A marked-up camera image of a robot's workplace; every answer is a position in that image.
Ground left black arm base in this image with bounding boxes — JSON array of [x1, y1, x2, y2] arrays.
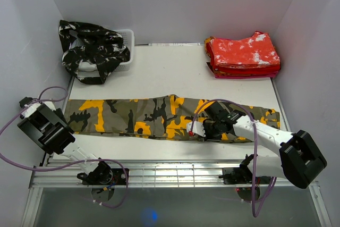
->
[[76, 168, 129, 186]]

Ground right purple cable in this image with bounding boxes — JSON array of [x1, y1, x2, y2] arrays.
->
[[191, 98, 277, 217]]

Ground aluminium rail frame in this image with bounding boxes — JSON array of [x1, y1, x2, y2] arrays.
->
[[29, 159, 319, 189]]

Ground black white camouflage trousers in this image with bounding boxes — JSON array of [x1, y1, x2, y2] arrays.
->
[[58, 20, 131, 85]]

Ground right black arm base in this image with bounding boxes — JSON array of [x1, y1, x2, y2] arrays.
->
[[218, 167, 273, 185]]

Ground red folded trousers stack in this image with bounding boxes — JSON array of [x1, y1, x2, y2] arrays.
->
[[205, 40, 281, 79]]

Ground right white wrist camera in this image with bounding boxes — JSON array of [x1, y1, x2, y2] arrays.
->
[[186, 121, 206, 137]]

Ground purple cable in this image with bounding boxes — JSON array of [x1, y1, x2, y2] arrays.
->
[[191, 98, 277, 217], [0, 86, 129, 209]]

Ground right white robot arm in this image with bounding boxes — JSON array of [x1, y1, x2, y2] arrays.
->
[[203, 102, 327, 189]]

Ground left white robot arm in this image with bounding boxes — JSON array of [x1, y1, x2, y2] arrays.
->
[[18, 97, 113, 185]]

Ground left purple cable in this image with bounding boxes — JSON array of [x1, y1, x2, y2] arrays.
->
[[0, 86, 129, 209]]

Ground white plastic basket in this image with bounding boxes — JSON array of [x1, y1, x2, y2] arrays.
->
[[62, 28, 131, 73]]

